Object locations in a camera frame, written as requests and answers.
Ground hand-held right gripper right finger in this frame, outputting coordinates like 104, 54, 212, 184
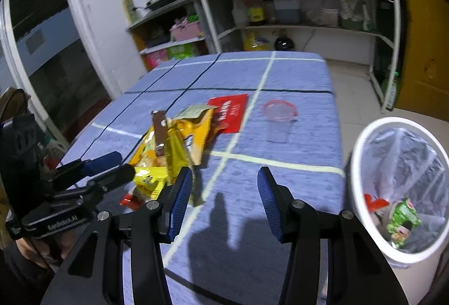
257, 166, 409, 305

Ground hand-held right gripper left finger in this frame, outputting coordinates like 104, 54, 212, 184
40, 166, 194, 305

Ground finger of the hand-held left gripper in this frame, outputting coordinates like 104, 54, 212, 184
45, 165, 136, 211
47, 151, 123, 191

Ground small yellow packet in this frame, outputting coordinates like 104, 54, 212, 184
134, 166, 169, 203

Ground large yellow snack bag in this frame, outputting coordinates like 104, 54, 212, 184
128, 108, 215, 187

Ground white round bin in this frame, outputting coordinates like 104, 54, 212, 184
345, 116, 449, 269

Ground person's left hand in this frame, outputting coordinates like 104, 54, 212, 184
15, 236, 59, 270

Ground small red wrapper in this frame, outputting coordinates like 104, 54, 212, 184
119, 190, 148, 212

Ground brown wrapper strip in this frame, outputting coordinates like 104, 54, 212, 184
151, 110, 169, 160

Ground brown round object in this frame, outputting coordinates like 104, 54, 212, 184
0, 87, 31, 124

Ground clear plastic cup red rim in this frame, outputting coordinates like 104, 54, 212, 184
263, 99, 299, 144

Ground pale green packet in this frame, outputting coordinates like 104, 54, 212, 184
172, 104, 216, 120

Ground flat red packet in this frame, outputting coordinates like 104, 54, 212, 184
207, 93, 250, 134

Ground crumpled red wrapper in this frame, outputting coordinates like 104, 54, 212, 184
363, 193, 391, 218

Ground pink storage box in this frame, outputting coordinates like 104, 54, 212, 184
143, 48, 169, 69

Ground glass sliding door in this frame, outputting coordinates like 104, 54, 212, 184
0, 0, 118, 154

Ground small white shelf rack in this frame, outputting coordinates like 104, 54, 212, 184
126, 0, 208, 71

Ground green snack packet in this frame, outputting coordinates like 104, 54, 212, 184
385, 198, 422, 250

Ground green packages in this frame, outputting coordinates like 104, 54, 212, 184
166, 43, 198, 60

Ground clear plastic bin liner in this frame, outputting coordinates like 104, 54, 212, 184
363, 122, 449, 254

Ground pale power strip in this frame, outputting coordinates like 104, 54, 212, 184
122, 0, 139, 25

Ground pink plastic basket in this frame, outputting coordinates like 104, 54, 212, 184
170, 19, 205, 42

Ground black round pot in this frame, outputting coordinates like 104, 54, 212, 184
273, 35, 294, 51

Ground large yellow oil jug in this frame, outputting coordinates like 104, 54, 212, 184
242, 29, 273, 52

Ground green plastic bottle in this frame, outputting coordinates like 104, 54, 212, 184
384, 71, 402, 113

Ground black induction cooker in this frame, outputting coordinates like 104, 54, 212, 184
145, 0, 191, 10

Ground dark bottle yellow label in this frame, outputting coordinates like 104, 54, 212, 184
248, 0, 266, 27

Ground brown glass jar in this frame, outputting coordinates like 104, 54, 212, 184
263, 0, 278, 25

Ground clear plastic bottle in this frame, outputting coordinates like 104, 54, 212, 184
232, 0, 250, 29

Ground clear bag of grains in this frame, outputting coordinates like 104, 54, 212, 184
304, 3, 340, 28

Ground grey plastic jug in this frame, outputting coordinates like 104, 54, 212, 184
275, 0, 303, 25

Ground crumpled white plastic bag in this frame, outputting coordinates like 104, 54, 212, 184
338, 0, 373, 32

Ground dark thermos bottle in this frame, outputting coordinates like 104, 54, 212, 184
377, 0, 396, 32

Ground yellow door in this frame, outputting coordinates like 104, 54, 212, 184
390, 0, 449, 118

